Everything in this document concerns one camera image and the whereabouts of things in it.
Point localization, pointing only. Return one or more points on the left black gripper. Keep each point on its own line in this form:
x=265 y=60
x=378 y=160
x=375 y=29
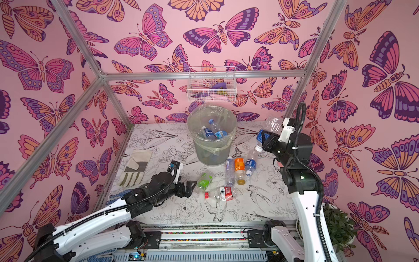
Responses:
x=187 y=192

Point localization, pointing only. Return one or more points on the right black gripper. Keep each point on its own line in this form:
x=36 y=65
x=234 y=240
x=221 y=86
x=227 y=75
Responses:
x=270 y=142

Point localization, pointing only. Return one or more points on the blue label bottle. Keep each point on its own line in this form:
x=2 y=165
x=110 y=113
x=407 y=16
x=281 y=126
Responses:
x=251 y=162
x=272 y=125
x=208 y=134

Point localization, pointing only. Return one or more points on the lime green label bottle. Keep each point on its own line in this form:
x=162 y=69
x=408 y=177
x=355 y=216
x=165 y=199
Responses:
x=204 y=182

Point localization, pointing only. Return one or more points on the orange label bottle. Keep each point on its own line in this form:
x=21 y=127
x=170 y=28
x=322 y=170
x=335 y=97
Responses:
x=240 y=171

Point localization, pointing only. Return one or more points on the red white label bottle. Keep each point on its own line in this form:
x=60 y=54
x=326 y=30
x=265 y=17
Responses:
x=222 y=194

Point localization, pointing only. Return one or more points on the purple label clear bottle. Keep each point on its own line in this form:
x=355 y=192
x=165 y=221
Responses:
x=229 y=172

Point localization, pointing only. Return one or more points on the colourful label bottle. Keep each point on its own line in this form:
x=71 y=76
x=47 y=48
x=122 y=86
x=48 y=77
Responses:
x=221 y=134

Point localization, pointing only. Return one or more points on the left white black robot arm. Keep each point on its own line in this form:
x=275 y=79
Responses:
x=114 y=226

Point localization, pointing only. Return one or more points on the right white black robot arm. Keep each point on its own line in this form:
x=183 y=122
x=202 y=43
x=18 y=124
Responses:
x=306 y=191

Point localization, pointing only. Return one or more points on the grey mesh waste bin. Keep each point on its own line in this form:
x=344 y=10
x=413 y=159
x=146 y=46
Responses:
x=216 y=118

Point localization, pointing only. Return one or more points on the beige grey work glove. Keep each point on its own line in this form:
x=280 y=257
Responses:
x=134 y=169

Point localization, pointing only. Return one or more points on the potted green plant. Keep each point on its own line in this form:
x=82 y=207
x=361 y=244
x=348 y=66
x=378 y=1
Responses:
x=340 y=227

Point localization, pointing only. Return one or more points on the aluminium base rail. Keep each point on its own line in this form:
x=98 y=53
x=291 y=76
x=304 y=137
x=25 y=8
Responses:
x=203 y=243

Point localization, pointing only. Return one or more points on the white wire wall basket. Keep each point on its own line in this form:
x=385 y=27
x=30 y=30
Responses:
x=212 y=83

